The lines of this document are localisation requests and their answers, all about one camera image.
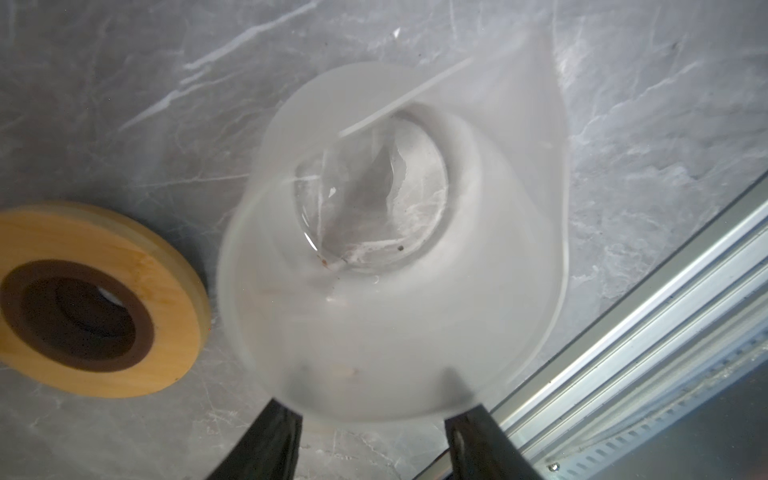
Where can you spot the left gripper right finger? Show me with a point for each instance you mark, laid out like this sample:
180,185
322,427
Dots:
479,449

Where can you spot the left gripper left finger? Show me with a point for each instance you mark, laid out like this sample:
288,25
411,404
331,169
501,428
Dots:
269,449

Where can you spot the frosted glass carafe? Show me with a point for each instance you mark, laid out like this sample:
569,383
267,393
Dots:
401,249

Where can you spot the wooden ring dripper stand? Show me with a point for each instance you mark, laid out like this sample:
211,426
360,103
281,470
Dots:
94,303

